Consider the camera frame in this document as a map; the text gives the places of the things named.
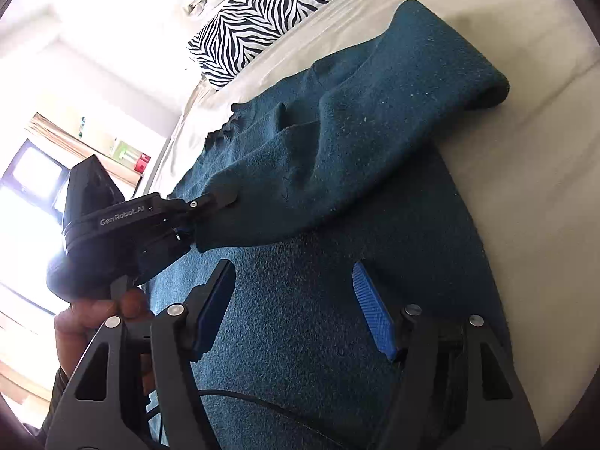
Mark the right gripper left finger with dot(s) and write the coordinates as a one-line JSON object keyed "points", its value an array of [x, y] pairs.
{"points": [[179, 336]]}

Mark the zebra print pillow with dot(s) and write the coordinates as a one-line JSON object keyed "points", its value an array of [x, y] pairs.
{"points": [[240, 30]]}

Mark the wooden window shelf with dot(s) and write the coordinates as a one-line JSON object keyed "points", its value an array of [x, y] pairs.
{"points": [[41, 126]]}

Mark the dark teal knit sweater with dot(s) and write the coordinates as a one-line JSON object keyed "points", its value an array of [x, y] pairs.
{"points": [[335, 165]]}

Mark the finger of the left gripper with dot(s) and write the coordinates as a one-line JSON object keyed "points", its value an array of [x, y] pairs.
{"points": [[213, 201]]}

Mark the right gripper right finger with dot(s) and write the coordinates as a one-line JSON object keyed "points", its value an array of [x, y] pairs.
{"points": [[408, 339]]}

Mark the red box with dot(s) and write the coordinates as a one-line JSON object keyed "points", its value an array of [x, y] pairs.
{"points": [[141, 163]]}

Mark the beige bed sheet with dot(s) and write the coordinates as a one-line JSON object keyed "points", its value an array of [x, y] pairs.
{"points": [[452, 146]]}

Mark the person's left hand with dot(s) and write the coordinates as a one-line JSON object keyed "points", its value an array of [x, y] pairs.
{"points": [[77, 325]]}

